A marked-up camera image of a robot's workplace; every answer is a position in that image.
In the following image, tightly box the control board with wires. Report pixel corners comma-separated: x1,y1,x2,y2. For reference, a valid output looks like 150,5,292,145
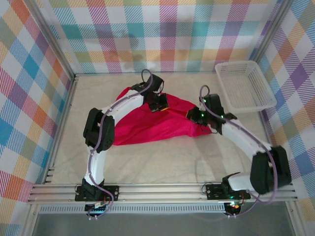
224,201,245,215
85,200,110,216

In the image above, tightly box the wide aluminium floor rail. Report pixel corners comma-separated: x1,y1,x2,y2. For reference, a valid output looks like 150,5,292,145
257,109,278,150
42,73,79,184

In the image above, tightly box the aluminium frame post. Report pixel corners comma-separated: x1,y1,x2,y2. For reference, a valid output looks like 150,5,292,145
250,0,296,63
285,201,305,236
21,203,41,236
23,0,76,79

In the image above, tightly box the pink t-shirt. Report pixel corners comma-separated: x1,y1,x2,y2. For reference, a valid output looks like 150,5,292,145
112,86,212,148

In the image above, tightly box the grey slotted cable duct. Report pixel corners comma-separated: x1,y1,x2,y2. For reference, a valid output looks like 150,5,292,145
38,204,226,214

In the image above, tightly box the white plastic basket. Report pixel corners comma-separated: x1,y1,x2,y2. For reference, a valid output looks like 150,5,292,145
215,60,278,115

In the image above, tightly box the long aluminium mounting rail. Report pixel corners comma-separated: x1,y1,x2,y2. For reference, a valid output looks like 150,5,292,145
27,181,299,205

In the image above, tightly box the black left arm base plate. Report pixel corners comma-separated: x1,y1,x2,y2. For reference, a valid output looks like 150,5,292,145
75,185,120,201

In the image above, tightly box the thin aluminium floor rail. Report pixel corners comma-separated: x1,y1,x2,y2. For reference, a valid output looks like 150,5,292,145
75,70,218,75

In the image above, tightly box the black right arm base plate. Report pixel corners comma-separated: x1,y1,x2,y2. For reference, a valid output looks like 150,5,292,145
205,184,251,200

